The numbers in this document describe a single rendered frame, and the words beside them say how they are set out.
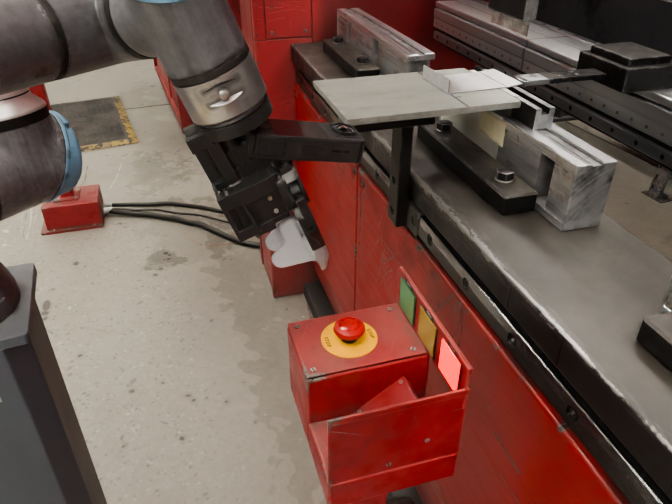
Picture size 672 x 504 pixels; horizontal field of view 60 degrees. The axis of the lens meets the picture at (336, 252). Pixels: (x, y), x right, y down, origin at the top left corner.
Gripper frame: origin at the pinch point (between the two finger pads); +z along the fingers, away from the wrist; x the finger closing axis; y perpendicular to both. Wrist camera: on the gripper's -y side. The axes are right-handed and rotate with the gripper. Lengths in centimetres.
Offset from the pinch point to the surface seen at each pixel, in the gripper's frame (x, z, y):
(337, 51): -89, 10, -26
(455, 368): 12.4, 12.2, -7.5
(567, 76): -25, 7, -47
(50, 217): -183, 55, 93
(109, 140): -280, 67, 76
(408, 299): -0.9, 12.6, -7.4
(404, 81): -31.4, -1.0, -23.6
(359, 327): 0.9, 11.4, -0.1
